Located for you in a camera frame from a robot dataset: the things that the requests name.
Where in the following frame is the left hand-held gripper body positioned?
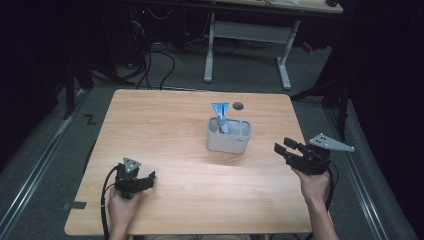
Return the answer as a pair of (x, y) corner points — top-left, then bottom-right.
(114, 157), (150, 200)

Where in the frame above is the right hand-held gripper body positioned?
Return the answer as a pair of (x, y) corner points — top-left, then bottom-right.
(285, 132), (355, 176)

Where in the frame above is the grey plastic holder box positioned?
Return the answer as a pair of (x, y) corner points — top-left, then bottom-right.
(205, 116), (253, 155)

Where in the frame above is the blue and red toothpaste tube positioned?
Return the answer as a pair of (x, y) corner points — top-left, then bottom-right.
(210, 101), (231, 135)

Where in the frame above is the person's right hand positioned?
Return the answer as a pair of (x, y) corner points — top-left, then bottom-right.
(291, 167), (333, 205)

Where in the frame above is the person's left hand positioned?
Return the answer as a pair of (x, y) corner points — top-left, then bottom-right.
(107, 187), (143, 231)

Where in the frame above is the grey tape strip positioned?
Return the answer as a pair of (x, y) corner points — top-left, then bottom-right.
(63, 200), (88, 212)

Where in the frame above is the dark metal stand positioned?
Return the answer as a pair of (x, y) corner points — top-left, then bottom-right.
(289, 74), (352, 142)
(62, 58), (95, 121)

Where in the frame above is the white-framed wooden desk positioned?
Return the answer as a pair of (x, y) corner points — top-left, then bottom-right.
(203, 0), (344, 91)

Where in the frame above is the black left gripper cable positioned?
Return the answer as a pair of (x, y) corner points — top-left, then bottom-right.
(100, 165), (120, 240)

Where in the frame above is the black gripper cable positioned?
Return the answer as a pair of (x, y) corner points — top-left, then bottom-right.
(100, 165), (120, 240)
(324, 168), (340, 212)

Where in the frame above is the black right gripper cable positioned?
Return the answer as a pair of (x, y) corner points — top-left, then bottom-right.
(324, 168), (340, 212)

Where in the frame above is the metal floor rail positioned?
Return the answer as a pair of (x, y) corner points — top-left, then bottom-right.
(324, 107), (390, 240)
(0, 89), (88, 236)

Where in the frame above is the black floor cable bundle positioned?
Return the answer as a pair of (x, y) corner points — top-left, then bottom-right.
(116, 46), (153, 90)

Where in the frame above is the black looped floor cable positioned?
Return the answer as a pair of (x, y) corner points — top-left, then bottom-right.
(150, 49), (177, 91)

